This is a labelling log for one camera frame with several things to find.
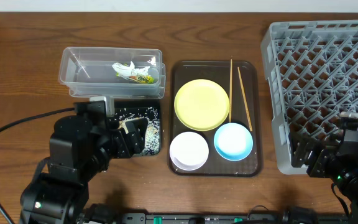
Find green orange snack wrapper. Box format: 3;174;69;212
116;73;154;84

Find white bowl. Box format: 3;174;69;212
169;131;209;171

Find white tissue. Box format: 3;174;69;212
112;62;150;77

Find light blue bowl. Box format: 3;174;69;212
213;123;254;161

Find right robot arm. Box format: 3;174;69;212
288;118;358;223

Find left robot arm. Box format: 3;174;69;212
19;101;148;223

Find black waste tray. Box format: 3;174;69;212
108;100;161;157

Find grey plastic dishwasher rack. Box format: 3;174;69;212
261;20;358;175

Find spilled rice pile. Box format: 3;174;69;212
114;106;160;156

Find yellow plate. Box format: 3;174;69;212
173;79;229;131

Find clear plastic bin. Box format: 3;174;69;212
59;47;166;99

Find dark brown serving tray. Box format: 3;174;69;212
168;60;263;177

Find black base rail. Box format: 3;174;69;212
79;212;351;224

